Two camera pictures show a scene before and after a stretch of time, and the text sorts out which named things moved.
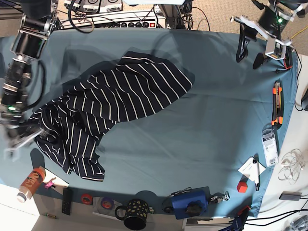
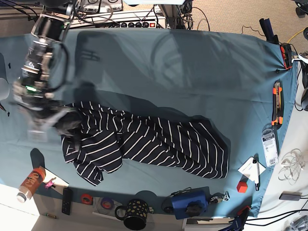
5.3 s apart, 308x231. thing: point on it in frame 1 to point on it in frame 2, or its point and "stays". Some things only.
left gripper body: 15,129 to 36,102
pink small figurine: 50,183 stays
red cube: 242,186 stays
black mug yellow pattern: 136,212 stays
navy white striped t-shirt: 74,125 to 110,135
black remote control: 67,200 stays
